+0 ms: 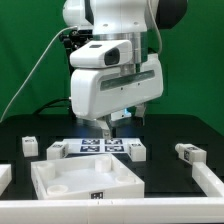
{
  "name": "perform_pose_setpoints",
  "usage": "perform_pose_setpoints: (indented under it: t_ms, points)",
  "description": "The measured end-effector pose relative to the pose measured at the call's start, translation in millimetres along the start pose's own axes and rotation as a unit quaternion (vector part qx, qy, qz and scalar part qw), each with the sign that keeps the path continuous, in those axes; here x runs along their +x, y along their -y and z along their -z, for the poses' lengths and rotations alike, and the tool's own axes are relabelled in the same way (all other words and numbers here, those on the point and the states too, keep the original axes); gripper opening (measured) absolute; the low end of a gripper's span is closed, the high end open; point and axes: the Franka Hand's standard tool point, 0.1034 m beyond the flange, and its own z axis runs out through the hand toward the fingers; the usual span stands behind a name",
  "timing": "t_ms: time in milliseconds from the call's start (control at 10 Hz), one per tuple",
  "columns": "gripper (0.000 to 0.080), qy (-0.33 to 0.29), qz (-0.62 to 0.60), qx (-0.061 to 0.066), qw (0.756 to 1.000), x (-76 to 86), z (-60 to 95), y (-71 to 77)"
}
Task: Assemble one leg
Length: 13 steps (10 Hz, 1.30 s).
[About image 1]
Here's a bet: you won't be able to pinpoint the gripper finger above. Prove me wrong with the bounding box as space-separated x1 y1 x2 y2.
135 103 146 117
97 116 112 139

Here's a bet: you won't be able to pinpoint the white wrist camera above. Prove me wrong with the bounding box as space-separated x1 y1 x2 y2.
70 40 132 68

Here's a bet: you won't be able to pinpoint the black base cables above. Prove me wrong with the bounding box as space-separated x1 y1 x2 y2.
33 97 73 116

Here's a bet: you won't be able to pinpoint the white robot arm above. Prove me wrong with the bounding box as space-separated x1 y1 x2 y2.
63 0 188 139

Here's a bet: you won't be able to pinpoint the white sheet with markers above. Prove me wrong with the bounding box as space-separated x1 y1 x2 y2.
63 138 142 153

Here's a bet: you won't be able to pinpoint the white fence left rail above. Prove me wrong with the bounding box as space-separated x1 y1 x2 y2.
0 164 12 196

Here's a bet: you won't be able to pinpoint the white square tabletop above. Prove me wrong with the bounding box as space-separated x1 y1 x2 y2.
31 154 145 200

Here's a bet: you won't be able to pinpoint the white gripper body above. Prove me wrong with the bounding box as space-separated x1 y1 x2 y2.
71 54 163 120

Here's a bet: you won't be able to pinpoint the white fence front rail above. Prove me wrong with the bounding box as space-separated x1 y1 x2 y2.
0 197 224 224

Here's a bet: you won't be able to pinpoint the white camera cable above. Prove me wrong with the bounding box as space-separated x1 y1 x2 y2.
0 25 80 124

